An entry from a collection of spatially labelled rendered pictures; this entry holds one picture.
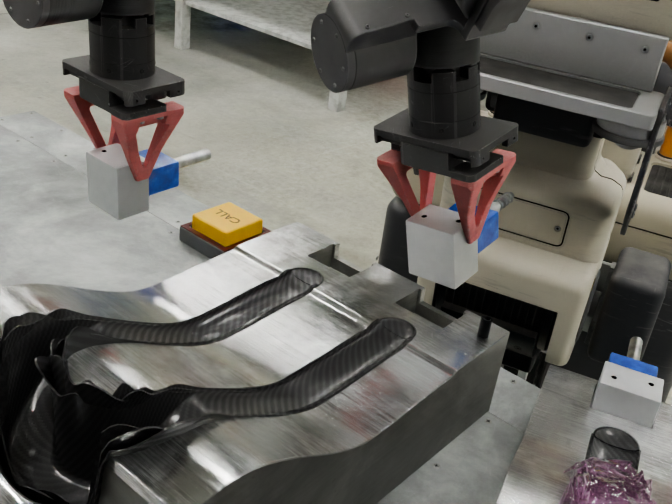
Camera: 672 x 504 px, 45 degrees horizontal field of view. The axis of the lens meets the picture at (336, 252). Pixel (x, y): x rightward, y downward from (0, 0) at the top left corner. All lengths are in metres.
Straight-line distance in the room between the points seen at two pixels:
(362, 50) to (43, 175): 0.66
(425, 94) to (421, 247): 0.14
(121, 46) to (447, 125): 0.29
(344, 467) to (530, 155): 0.59
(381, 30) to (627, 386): 0.36
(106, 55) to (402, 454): 0.42
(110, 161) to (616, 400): 0.50
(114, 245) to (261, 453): 0.51
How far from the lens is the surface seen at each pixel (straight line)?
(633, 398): 0.73
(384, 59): 0.59
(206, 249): 0.96
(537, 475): 0.60
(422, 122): 0.65
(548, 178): 1.07
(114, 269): 0.94
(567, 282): 1.06
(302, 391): 0.64
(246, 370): 0.65
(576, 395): 0.75
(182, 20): 4.61
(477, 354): 0.70
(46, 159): 1.21
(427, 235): 0.70
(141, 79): 0.76
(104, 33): 0.75
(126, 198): 0.80
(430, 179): 0.72
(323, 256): 0.82
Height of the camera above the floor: 1.28
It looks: 29 degrees down
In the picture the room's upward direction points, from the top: 8 degrees clockwise
